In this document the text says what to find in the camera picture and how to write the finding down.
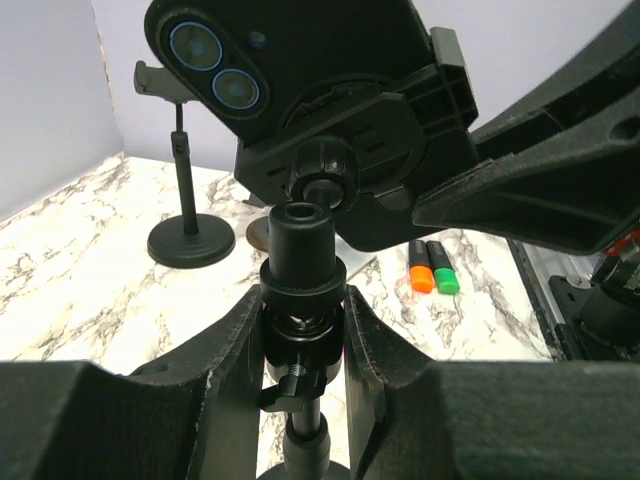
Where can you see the black phone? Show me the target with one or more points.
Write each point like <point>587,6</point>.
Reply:
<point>251,63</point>

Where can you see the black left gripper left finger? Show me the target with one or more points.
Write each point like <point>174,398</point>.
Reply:
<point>190,414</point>

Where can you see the green capped marker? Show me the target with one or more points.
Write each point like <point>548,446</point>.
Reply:
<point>444,274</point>

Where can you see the silver folding phone stand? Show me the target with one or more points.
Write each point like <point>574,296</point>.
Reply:
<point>353,259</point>

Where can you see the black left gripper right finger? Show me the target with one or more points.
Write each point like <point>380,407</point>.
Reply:
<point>411,417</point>

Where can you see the short black phone stand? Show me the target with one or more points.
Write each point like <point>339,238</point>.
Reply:
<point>191,239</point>

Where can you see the tall black phone stand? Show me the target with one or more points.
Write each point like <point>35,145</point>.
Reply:
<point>352,160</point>

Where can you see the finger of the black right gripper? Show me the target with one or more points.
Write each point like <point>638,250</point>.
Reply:
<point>602,73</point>
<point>577,192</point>

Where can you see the brown round base phone stand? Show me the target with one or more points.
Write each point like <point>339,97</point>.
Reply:
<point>257,233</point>

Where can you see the orange capped marker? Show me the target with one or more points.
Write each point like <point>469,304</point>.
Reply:
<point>420,272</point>

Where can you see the black mounting rail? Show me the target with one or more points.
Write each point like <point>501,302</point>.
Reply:
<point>587,306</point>

